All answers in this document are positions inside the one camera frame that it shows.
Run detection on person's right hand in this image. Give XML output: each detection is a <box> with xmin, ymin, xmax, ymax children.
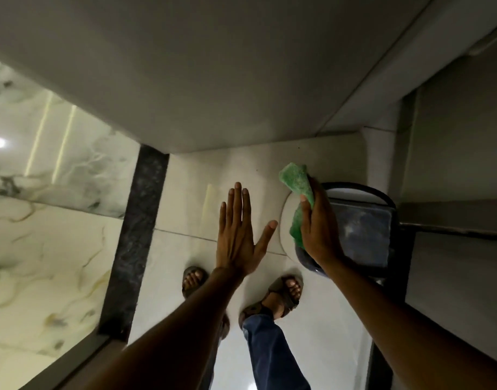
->
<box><xmin>299</xmin><ymin>178</ymin><xmax>346</xmax><ymax>269</ymax></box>

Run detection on person's left hand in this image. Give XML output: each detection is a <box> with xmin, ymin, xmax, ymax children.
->
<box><xmin>216</xmin><ymin>182</ymin><xmax>278</xmax><ymax>278</ymax></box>

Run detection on green cleaning cloth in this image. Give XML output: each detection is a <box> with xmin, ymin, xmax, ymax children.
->
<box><xmin>278</xmin><ymin>162</ymin><xmax>316</xmax><ymax>251</ymax></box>

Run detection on person's left forearm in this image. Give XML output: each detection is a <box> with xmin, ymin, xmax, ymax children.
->
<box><xmin>81</xmin><ymin>265</ymin><xmax>246</xmax><ymax>390</ymax></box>

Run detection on person's right forearm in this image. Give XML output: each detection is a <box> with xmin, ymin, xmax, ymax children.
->
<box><xmin>323</xmin><ymin>255</ymin><xmax>497</xmax><ymax>390</ymax></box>

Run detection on brown right sandal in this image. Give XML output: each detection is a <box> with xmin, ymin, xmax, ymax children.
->
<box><xmin>238</xmin><ymin>275</ymin><xmax>304</xmax><ymax>330</ymax></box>

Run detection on brown sandal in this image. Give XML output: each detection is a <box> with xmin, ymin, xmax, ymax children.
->
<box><xmin>238</xmin><ymin>275</ymin><xmax>304</xmax><ymax>330</ymax></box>
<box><xmin>181</xmin><ymin>266</ymin><xmax>231</xmax><ymax>341</ymax></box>

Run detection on brown left sandal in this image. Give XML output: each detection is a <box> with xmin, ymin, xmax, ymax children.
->
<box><xmin>181</xmin><ymin>266</ymin><xmax>231</xmax><ymax>341</ymax></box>

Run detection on dark stone threshold strip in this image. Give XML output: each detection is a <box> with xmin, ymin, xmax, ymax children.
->
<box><xmin>97</xmin><ymin>144</ymin><xmax>170</xmax><ymax>342</ymax></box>

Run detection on blue jeans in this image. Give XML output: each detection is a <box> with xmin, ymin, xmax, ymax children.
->
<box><xmin>199</xmin><ymin>314</ymin><xmax>312</xmax><ymax>390</ymax></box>

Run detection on grey metal rail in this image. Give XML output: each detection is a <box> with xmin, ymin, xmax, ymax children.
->
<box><xmin>398</xmin><ymin>222</ymin><xmax>497</xmax><ymax>242</ymax></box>

